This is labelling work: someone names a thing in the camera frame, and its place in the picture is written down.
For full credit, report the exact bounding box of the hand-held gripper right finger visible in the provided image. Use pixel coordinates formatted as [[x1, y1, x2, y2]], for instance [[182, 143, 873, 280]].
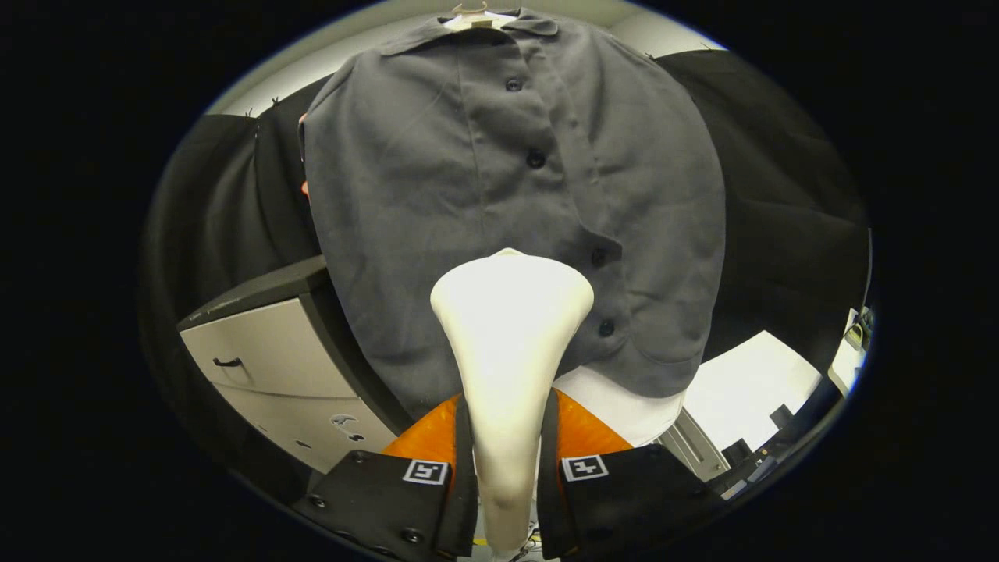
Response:
[[535, 388, 727, 560]]

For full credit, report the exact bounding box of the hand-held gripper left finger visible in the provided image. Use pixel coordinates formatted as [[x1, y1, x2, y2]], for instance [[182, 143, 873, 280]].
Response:
[[293, 393, 479, 560]]

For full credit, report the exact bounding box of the white garment steamer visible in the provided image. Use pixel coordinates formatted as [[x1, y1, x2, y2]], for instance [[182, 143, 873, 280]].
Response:
[[430, 248, 595, 555]]

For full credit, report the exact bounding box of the grey button shirt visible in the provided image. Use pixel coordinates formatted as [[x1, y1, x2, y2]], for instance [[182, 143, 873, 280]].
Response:
[[299, 8, 728, 422]]

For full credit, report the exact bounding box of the grey drawer cabinet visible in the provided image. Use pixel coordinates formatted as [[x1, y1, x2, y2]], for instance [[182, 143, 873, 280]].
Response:
[[178, 256, 414, 475]]

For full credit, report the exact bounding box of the black backdrop cloth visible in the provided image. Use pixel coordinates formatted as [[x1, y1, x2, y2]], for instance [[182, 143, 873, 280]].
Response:
[[140, 48, 873, 500]]

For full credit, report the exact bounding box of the cream mannequin torso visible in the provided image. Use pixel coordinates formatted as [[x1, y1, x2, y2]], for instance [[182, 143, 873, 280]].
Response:
[[441, 2, 520, 32]]

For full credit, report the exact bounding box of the white device with cable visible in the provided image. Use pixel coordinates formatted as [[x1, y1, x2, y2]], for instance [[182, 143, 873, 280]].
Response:
[[827, 308, 873, 395]]

